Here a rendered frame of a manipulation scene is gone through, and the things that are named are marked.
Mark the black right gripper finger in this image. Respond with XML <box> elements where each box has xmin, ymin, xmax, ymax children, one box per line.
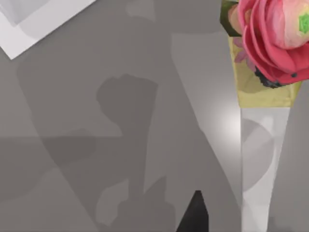
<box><xmin>175</xmin><ymin>190</ymin><xmax>210</xmax><ymax>232</ymax></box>

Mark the pink flower in white vase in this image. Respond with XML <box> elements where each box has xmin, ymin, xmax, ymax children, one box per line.
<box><xmin>219</xmin><ymin>0</ymin><xmax>309</xmax><ymax>232</ymax></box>

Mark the white sink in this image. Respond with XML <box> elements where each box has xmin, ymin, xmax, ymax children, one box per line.
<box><xmin>0</xmin><ymin>0</ymin><xmax>97</xmax><ymax>60</ymax></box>

